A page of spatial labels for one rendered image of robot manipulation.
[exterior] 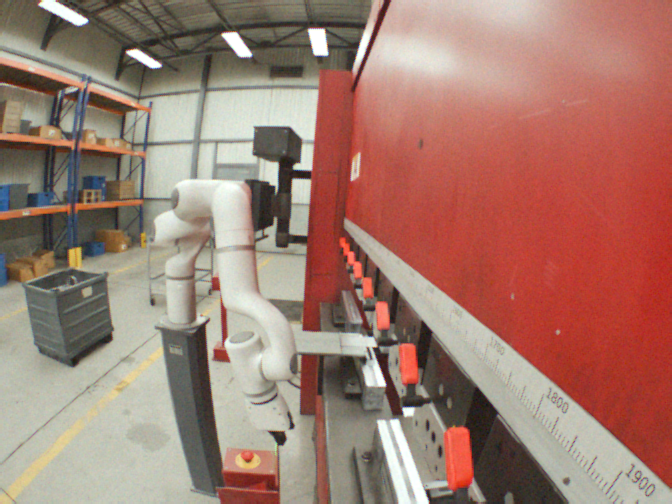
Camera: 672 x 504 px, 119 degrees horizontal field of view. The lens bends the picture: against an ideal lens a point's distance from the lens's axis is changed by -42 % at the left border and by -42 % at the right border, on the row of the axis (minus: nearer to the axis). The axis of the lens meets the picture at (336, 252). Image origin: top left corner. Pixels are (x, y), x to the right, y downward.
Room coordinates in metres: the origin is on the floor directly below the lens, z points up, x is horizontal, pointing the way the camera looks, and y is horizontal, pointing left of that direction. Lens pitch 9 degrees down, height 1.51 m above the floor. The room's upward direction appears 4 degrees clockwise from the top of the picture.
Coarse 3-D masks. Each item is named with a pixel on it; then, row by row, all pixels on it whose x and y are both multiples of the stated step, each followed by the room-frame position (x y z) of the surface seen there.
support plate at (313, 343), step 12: (300, 336) 1.15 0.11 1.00; (312, 336) 1.16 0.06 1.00; (324, 336) 1.16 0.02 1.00; (336, 336) 1.17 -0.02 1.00; (348, 336) 1.18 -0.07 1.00; (300, 348) 1.04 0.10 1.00; (312, 348) 1.05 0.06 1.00; (324, 348) 1.06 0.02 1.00; (336, 348) 1.07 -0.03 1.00; (348, 348) 1.07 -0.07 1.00; (360, 348) 1.08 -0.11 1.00
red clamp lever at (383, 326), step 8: (376, 304) 0.63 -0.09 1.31; (384, 304) 0.63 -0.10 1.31; (376, 312) 0.63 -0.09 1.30; (384, 312) 0.62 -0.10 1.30; (384, 320) 0.60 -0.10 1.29; (384, 328) 0.59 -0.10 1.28; (384, 336) 0.58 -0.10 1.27; (376, 344) 0.57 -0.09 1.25; (384, 344) 0.57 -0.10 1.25; (392, 344) 0.57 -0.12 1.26
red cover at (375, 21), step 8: (376, 0) 1.08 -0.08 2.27; (384, 0) 0.92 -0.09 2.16; (376, 8) 1.07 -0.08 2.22; (384, 8) 0.98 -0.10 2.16; (376, 16) 1.05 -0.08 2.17; (384, 16) 1.03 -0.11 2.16; (368, 24) 1.28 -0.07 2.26; (376, 24) 1.10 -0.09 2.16; (368, 32) 1.27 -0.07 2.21; (376, 32) 1.16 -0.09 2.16; (368, 40) 1.25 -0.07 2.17; (360, 48) 1.55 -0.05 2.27; (368, 48) 1.32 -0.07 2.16; (360, 56) 1.52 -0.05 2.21; (368, 56) 1.41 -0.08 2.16; (360, 64) 1.52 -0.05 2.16; (352, 72) 1.91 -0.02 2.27; (360, 72) 1.63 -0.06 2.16; (352, 80) 1.89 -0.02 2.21; (352, 88) 1.90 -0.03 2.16
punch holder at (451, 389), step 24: (432, 336) 0.42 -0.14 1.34; (432, 360) 0.40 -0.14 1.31; (456, 360) 0.34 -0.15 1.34; (432, 384) 0.39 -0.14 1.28; (456, 384) 0.32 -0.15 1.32; (432, 408) 0.36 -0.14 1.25; (456, 408) 0.30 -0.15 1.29; (480, 408) 0.28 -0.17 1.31; (432, 432) 0.34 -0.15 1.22; (480, 432) 0.28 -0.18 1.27; (432, 456) 0.32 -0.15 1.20
